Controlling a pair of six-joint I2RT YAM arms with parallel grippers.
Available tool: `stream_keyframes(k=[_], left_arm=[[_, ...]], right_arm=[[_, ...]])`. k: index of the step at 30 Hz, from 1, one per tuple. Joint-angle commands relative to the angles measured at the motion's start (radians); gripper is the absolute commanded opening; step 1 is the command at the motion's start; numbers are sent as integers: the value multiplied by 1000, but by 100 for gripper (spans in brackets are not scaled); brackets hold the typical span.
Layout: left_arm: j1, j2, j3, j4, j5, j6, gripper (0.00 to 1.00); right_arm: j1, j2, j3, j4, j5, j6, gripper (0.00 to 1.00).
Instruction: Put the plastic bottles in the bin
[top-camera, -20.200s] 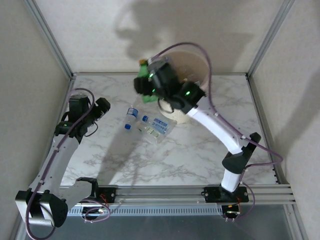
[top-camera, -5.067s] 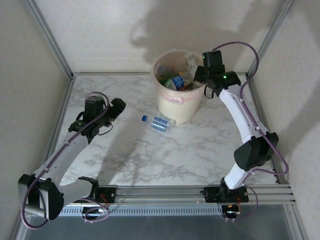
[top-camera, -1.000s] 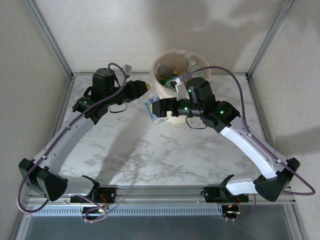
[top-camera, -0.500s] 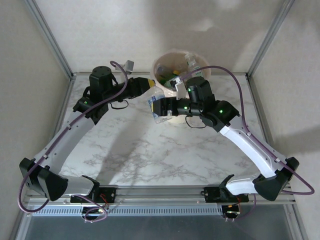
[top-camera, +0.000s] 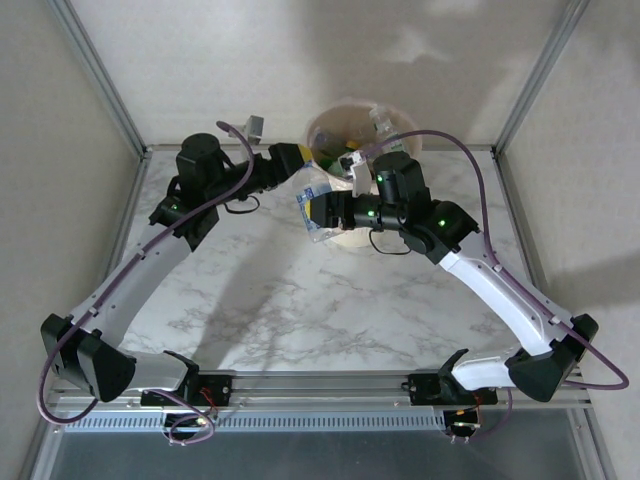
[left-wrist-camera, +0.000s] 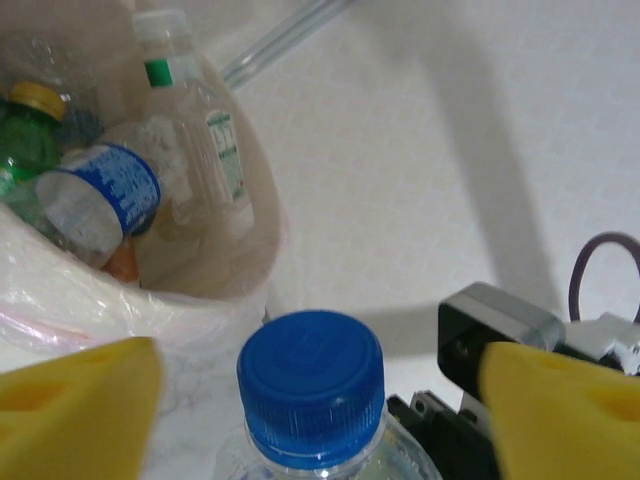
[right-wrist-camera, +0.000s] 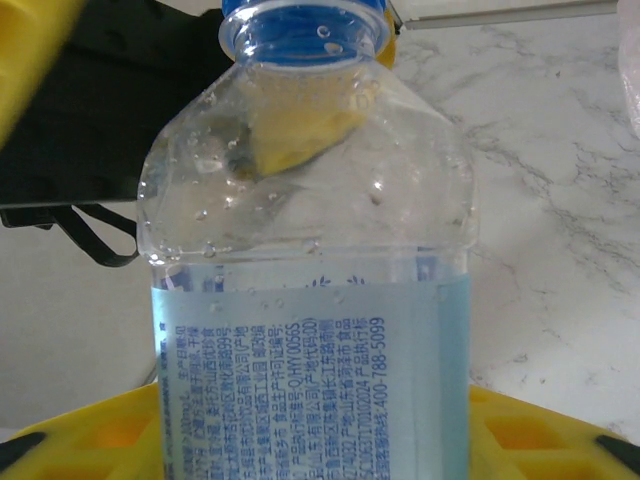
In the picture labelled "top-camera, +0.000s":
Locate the aluminium table edge rail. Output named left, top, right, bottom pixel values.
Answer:
left=17, top=149, right=154, bottom=480
left=143, top=143, right=497, bottom=154
left=492, top=148, right=619, bottom=480

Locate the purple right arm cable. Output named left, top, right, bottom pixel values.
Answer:
left=359, top=128, right=630, bottom=445

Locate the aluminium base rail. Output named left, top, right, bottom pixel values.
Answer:
left=47, top=368, right=594, bottom=420

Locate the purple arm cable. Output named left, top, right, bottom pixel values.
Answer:
left=38, top=119, right=257, bottom=446
left=359, top=128, right=630, bottom=445

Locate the clear bottle white label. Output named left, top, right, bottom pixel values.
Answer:
left=368, top=105, right=407, bottom=154

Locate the aluminium frame post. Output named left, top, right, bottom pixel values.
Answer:
left=492, top=0, right=594, bottom=156
left=47, top=0, right=151, bottom=159

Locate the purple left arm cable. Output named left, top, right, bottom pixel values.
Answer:
left=38, top=119, right=257, bottom=446

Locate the beige plastic bin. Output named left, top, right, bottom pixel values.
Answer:
left=305, top=98, right=425, bottom=250

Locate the thin black cable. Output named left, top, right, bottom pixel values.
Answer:
left=368, top=227, right=411, bottom=256
left=222, top=194, right=261, bottom=215

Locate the clear bottle blue label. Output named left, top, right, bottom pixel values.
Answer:
left=293, top=159, right=354, bottom=246

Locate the small circuit board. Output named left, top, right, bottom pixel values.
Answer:
left=443, top=408, right=485, bottom=435
left=167, top=410, right=221, bottom=436

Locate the slotted grey cable duct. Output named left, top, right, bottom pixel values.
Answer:
left=64, top=410, right=446, bottom=435

